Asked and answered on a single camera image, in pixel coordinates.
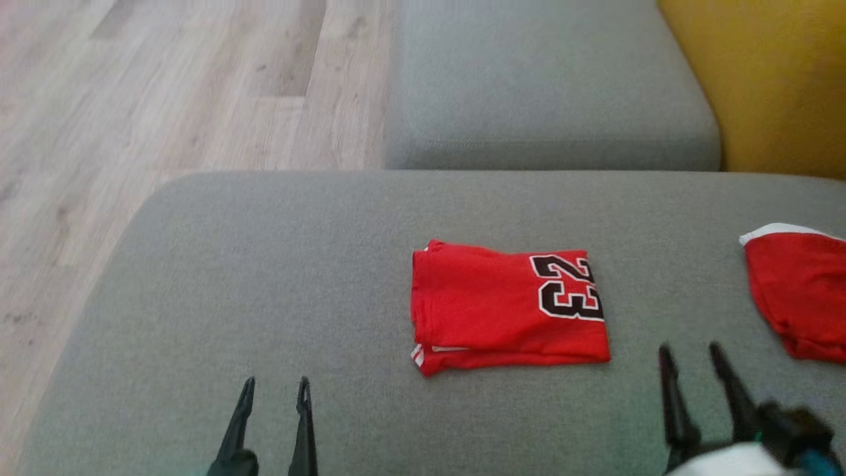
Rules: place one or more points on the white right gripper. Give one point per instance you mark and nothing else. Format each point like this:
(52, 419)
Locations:
(733, 463)

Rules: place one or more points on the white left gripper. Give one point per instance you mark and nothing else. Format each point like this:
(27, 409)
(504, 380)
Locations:
(234, 466)

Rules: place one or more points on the red shorts with white waistband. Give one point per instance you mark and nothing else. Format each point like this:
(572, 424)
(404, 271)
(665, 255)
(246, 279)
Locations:
(806, 291)

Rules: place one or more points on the red basketball jersey number 23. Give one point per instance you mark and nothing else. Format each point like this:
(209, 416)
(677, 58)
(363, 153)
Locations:
(482, 297)

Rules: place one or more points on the large grey sofa seat cushion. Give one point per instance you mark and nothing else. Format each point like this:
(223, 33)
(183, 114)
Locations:
(264, 277)

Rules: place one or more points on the yellow sofa back cushion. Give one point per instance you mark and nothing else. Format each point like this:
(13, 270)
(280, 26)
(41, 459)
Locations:
(780, 73)

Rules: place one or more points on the small grey sofa cushion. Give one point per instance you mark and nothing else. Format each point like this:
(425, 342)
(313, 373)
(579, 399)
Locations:
(542, 66)

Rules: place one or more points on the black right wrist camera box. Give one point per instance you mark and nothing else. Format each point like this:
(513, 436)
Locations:
(793, 430)

